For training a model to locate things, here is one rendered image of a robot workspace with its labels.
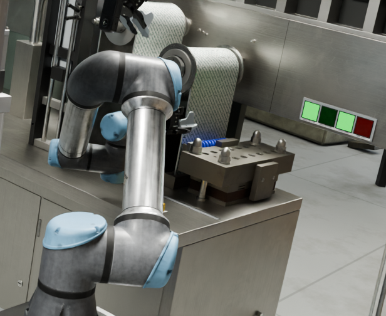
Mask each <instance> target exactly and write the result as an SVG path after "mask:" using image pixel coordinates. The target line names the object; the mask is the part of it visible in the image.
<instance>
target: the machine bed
mask: <svg viewBox="0 0 386 316"><path fill-rule="evenodd" d="M58 116H59V110H57V109H55V108H52V107H51V112H50V120H49V125H48V133H47V138H46V139H48V140H52V139H55V137H56V129H57V124H58ZM31 120H32V119H21V118H19V117H16V116H14V115H11V114H9V113H7V112H5V115H4V124H3V134H2V139H1V148H0V167H2V168H4V169H7V170H9V171H11V172H13V173H15V174H17V175H19V176H21V177H24V178H26V179H28V180H30V181H33V182H35V183H37V184H39V185H41V186H43V187H45V188H47V189H50V190H52V191H54V192H56V193H58V194H60V195H62V196H64V197H67V198H69V199H71V200H73V201H76V202H78V203H80V204H82V205H84V206H86V207H88V208H90V209H93V210H95V211H97V212H99V213H102V214H104V215H105V216H108V217H110V218H112V219H115V218H116V217H117V216H119V215H120V214H121V213H122V202H123V183H121V184H112V183H110V182H105V181H103V180H102V179H101V177H100V175H101V174H100V173H99V172H89V171H81V170H76V169H66V168H63V169H61V168H60V167H53V166H50V165H49V164H48V154H49V152H48V151H47V150H44V149H41V148H39V147H37V146H35V145H30V144H28V142H29V134H30V128H31ZM187 190H188V187H183V188H180V189H174V190H172V189H169V188H167V187H165V186H164V195H166V196H168V197H170V198H173V199H176V200H178V201H180V202H182V203H185V204H188V205H189V206H192V207H194V208H197V209H200V210H201V211H204V212H206V213H209V214H211V215H213V216H216V217H218V218H221V219H220V220H215V219H212V218H210V217H208V216H206V215H203V214H201V213H198V212H196V211H194V210H191V209H189V208H187V207H185V206H182V205H180V204H177V203H175V202H173V201H170V200H168V199H166V198H164V204H165V210H166V211H168V213H164V214H163V215H164V216H165V217H166V218H167V219H168V220H169V223H170V232H171V231H173V232H175V233H177V235H178V239H179V242H178V248H179V247H182V246H185V245H189V244H191V243H195V242H198V241H201V240H205V239H208V238H211V237H213V236H217V235H220V234H223V233H227V232H229V231H233V230H235V229H239V228H243V227H245V226H249V225H251V224H255V223H258V222H261V221H264V220H267V219H271V218H274V217H277V216H281V215H283V214H286V213H290V212H293V211H296V210H299V209H300V208H301V203H302V200H303V198H302V197H299V196H296V195H294V194H291V193H289V192H286V191H283V190H280V189H278V188H275V189H274V190H275V193H274V194H272V195H271V197H268V198H265V199H261V200H258V201H252V200H248V201H245V202H241V203H237V204H233V205H230V206H226V207H224V206H221V205H220V204H217V203H214V202H212V201H210V200H207V201H206V202H202V201H198V200H197V199H196V196H197V195H195V194H192V193H190V192H188V191H187Z"/></svg>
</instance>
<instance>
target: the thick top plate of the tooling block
mask: <svg viewBox="0 0 386 316"><path fill-rule="evenodd" d="M223 148H224V147H223ZM223 148H220V147H218V146H211V147H203V148H202V154H201V155H195V154H191V153H190V152H189V151H188V150H183V151H182V152H181V155H180V162H179V168H178V171H180V172H184V173H186V174H188V175H191V176H194V177H196V178H198V179H201V180H203V181H206V182H209V183H211V184H214V185H216V186H219V187H226V186H231V185H235V184H240V183H243V182H248V181H253V178H254V173H255V169H256V165H258V164H264V163H267V162H273V161H274V162H277V163H278V169H277V172H276V175H278V174H283V173H286V172H291V170H292V166H293V161H294V158H295V154H294V153H291V152H288V151H285V152H286V153H285V154H280V153H277V152H275V151H274V150H275V147H273V146H271V145H268V144H264V143H262V142H261V145H254V144H251V143H250V140H249V141H244V142H239V143H238V145H235V146H230V147H228V148H229V149H230V151H231V153H230V156H231V160H230V164H221V163H219V162H218V161H217V160H218V159H219V154H221V150H222V149H223Z"/></svg>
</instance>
